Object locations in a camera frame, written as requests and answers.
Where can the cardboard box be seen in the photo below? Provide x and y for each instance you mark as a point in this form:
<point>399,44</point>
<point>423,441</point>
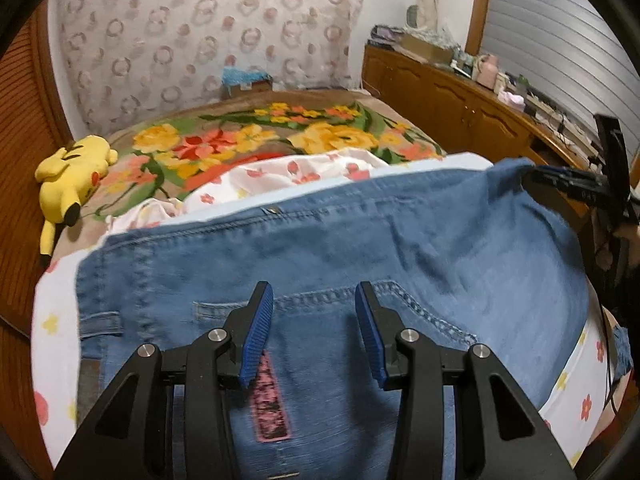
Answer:
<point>425,49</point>

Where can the blue item on box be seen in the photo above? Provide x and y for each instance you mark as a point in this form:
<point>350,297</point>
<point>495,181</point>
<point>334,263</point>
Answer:
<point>245,80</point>

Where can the floral blanket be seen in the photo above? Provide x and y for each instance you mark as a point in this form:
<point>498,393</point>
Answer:
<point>225,140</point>

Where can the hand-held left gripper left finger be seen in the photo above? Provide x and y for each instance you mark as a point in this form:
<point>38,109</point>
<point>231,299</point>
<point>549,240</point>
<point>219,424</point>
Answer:
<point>257,340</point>

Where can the pink kettle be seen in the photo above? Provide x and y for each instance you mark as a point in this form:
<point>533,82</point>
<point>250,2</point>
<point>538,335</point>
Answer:
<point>487,70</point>

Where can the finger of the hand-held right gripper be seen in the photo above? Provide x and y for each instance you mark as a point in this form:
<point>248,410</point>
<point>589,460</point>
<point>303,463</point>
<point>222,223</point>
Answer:
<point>570,182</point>

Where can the yellow plush toy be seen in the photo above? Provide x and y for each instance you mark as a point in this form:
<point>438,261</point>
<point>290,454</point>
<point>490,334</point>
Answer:
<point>75,170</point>

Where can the white flowered bed sheet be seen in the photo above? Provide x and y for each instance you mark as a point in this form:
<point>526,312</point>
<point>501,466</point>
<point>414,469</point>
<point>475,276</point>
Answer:
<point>55,360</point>

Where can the wooden window frame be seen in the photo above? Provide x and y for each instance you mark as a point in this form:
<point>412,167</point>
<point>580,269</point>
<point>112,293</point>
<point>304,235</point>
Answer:
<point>479,5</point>

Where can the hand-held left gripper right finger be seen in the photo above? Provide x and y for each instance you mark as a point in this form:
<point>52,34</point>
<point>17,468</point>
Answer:
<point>370,335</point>

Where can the small folded denim garment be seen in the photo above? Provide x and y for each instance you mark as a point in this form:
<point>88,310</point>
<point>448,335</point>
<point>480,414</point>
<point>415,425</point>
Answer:
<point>621,352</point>

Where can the blue denim pants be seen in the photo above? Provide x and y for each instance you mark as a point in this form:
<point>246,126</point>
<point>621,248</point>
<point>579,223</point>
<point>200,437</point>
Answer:
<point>350,240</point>

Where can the wooden cabinet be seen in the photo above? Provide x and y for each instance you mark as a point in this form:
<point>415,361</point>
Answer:
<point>450,95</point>

